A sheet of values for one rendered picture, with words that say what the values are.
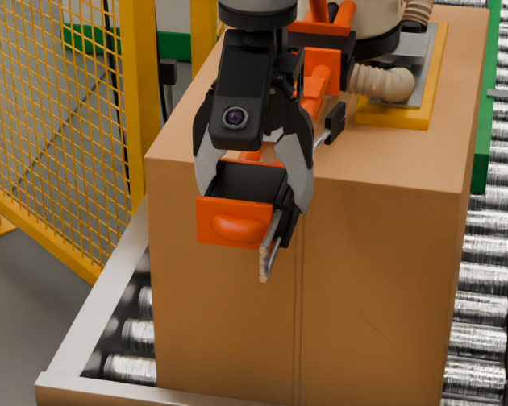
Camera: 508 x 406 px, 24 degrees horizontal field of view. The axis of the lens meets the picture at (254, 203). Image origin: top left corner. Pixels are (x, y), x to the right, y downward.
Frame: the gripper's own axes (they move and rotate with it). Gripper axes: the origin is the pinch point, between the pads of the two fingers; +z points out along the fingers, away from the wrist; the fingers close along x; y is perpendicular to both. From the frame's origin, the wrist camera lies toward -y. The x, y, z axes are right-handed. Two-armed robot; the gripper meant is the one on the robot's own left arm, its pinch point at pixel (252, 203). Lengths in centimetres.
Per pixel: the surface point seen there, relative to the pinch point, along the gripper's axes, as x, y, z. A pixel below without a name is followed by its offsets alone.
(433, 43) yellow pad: -12, 67, 11
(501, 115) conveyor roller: -24, 133, 55
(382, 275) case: -10.6, 28.3, 26.4
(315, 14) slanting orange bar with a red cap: 0.7, 38.6, -3.8
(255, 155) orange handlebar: 1.6, 8.4, -0.5
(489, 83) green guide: -21, 126, 45
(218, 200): 2.5, -3.8, -2.3
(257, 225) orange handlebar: -1.5, -4.7, -0.7
